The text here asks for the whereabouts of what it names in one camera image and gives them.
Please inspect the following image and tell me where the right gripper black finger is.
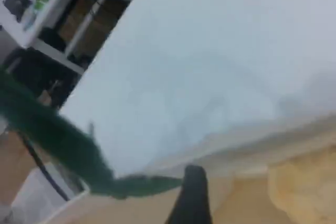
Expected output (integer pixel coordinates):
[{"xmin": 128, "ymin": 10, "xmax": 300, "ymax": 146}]
[{"xmin": 164, "ymin": 165, "xmax": 212, "ymax": 224}]

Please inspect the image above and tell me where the white canvas bag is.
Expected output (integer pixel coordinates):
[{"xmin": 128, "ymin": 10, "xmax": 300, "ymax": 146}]
[{"xmin": 46, "ymin": 113, "xmax": 336, "ymax": 224}]

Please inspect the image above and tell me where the green rope bag handle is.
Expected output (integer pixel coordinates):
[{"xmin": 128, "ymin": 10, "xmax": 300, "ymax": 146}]
[{"xmin": 0, "ymin": 63, "xmax": 183, "ymax": 200}]

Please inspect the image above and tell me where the white plastic bin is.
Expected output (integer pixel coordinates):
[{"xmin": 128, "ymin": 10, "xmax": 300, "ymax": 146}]
[{"xmin": 10, "ymin": 167, "xmax": 91, "ymax": 224}]

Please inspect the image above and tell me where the brown cardboard box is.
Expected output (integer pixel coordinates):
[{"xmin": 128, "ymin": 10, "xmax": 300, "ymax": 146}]
[
  {"xmin": 76, "ymin": 0, "xmax": 131, "ymax": 59},
  {"xmin": 59, "ymin": 0, "xmax": 91, "ymax": 45}
]

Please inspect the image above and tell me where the white metal shelf rack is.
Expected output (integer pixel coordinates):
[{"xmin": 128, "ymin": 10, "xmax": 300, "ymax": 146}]
[{"xmin": 0, "ymin": 0, "xmax": 145, "ymax": 75}]

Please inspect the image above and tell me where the green labelled bottle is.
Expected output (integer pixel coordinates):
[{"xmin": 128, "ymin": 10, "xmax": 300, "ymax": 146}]
[{"xmin": 34, "ymin": 0, "xmax": 52, "ymax": 12}]

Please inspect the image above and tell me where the black cable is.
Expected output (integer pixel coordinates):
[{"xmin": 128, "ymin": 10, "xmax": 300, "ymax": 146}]
[{"xmin": 15, "ymin": 129, "xmax": 70, "ymax": 201}]

